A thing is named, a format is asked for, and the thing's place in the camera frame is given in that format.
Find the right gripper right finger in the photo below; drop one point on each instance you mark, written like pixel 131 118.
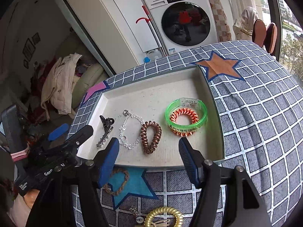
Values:
pixel 192 160

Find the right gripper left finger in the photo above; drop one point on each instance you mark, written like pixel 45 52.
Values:
pixel 105 161

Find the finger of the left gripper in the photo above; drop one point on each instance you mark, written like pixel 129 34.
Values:
pixel 58 132
pixel 78 138

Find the silver metal hair barrette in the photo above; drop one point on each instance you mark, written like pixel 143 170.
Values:
pixel 104 137

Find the silver rhinestone charm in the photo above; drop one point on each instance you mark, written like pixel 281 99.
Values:
pixel 139 219

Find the person's left hand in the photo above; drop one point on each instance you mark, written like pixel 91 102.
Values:
pixel 22 206

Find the black claw hair clip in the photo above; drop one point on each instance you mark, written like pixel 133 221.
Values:
pixel 107 122

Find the beige jacket on armchair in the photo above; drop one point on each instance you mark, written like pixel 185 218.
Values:
pixel 58 86

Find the green translucent bangle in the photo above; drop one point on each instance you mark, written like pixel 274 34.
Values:
pixel 193 109

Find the blue-grey shallow tray box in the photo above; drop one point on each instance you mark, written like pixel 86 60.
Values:
pixel 148 99

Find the cream leather armchair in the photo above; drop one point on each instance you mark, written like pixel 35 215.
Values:
pixel 93 73

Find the blue checked tablecloth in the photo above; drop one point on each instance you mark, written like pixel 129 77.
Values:
pixel 261 119

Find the white detergent bottle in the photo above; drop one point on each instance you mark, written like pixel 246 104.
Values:
pixel 152 55

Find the checkered towel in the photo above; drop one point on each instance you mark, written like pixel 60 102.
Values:
pixel 222 27

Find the white front-load washing machine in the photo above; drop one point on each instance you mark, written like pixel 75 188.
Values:
pixel 183 24

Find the beige cloth on chair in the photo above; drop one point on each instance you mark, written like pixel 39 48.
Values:
pixel 243 26

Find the brown round chair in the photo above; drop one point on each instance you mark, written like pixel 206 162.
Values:
pixel 265 36

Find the red-handled mop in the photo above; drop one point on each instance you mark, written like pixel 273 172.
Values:
pixel 157 37

